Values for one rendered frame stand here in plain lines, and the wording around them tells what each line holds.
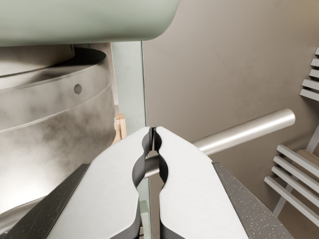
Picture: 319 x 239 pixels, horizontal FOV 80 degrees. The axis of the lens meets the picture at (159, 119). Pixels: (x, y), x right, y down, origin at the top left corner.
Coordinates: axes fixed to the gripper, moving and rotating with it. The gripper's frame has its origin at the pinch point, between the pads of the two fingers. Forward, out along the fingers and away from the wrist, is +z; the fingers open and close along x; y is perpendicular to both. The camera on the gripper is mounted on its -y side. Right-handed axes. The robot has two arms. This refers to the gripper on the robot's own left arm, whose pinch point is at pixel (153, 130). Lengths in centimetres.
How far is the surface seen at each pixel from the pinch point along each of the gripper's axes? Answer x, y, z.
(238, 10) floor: 58, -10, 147
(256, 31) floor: 76, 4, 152
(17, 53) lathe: -13.7, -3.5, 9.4
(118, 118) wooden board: -11.3, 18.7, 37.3
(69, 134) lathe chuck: -9.5, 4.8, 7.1
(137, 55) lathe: -9, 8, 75
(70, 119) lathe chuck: -9.2, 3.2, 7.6
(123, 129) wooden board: -10.2, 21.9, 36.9
